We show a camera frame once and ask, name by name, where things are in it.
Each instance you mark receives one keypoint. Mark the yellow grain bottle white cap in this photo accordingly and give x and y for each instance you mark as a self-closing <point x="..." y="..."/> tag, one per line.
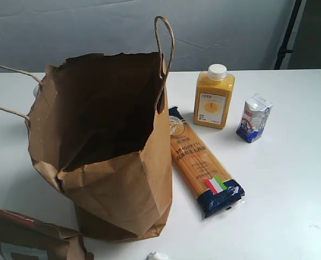
<point x="214" y="89"/>

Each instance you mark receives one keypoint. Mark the grey backdrop cloth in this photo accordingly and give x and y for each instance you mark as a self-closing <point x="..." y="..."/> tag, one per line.
<point x="242" y="35"/>

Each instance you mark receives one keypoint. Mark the white crumpled paper scrap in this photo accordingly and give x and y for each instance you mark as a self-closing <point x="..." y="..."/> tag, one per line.
<point x="157" y="256"/>

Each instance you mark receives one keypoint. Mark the crumpled brown bag corner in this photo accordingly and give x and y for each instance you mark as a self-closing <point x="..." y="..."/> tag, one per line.
<point x="24" y="237"/>

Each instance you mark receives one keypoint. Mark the small white blue carton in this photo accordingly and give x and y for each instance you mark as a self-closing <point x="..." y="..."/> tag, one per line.
<point x="255" y="115"/>

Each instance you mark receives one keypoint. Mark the brown paper bag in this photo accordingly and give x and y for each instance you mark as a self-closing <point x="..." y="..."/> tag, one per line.
<point x="98" y="133"/>

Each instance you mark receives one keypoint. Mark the spaghetti packet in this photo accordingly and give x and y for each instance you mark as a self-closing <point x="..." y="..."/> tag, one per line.
<point x="213" y="187"/>

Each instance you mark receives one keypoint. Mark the black stand pole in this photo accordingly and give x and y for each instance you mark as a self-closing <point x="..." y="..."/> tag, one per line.
<point x="283" y="49"/>

